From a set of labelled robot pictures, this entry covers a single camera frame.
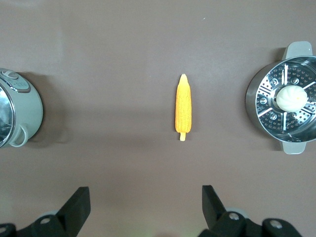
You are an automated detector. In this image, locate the steel pot with handles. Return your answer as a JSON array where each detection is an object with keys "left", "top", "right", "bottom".
[{"left": 0, "top": 68, "right": 43, "bottom": 149}]

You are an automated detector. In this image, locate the perforated steel steamer plate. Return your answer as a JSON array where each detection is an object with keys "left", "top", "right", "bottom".
[{"left": 256, "top": 63, "right": 316, "bottom": 135}]

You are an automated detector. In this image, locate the white steamed bun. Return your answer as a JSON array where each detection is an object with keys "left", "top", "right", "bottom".
[{"left": 276, "top": 85, "right": 308, "bottom": 111}]

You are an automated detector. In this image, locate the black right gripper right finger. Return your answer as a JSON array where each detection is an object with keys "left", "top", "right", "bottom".
[{"left": 199, "top": 185, "right": 263, "bottom": 237}]

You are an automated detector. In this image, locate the glass lid with gold knob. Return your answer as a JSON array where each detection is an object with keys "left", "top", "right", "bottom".
[{"left": 0, "top": 82, "right": 16, "bottom": 148}]

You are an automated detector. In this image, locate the yellow corn cob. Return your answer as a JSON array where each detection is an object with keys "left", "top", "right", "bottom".
[{"left": 174, "top": 74, "right": 193, "bottom": 142}]

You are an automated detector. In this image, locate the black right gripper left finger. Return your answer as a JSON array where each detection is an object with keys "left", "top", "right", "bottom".
[{"left": 31, "top": 187, "right": 91, "bottom": 237}]

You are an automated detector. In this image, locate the stainless steel steamer pot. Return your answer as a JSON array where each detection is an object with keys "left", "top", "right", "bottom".
[{"left": 245, "top": 41, "right": 316, "bottom": 155}]

